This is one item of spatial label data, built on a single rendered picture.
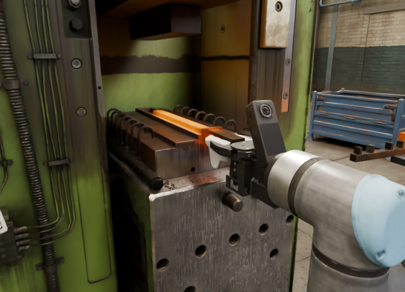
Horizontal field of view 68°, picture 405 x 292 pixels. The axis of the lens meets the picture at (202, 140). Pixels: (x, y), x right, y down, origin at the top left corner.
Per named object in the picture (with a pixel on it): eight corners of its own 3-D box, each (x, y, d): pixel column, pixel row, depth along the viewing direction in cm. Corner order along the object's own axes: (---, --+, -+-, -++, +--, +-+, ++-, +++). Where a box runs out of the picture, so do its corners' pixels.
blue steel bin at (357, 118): (420, 149, 400) (431, 94, 381) (392, 160, 355) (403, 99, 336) (336, 132, 494) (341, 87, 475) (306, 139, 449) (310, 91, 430)
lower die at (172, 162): (236, 164, 71) (237, 129, 69) (156, 181, 61) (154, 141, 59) (165, 129, 106) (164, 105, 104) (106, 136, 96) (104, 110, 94)
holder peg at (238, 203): (244, 211, 61) (244, 198, 61) (233, 214, 60) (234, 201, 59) (232, 202, 65) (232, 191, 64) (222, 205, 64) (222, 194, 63)
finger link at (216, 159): (194, 163, 63) (224, 176, 55) (194, 135, 61) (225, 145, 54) (207, 160, 64) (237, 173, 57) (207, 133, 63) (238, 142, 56)
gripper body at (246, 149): (222, 185, 56) (266, 212, 46) (222, 140, 54) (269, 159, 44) (254, 177, 60) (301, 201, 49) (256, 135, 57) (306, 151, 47)
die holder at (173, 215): (287, 313, 84) (300, 162, 73) (159, 384, 66) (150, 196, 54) (191, 223, 131) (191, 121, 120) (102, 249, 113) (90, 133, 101)
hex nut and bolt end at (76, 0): (85, 31, 61) (82, -7, 60) (70, 30, 60) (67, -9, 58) (84, 31, 64) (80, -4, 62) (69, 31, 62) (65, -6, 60)
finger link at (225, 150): (204, 149, 57) (236, 161, 50) (204, 141, 56) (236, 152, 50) (223, 145, 60) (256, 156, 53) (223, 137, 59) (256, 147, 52)
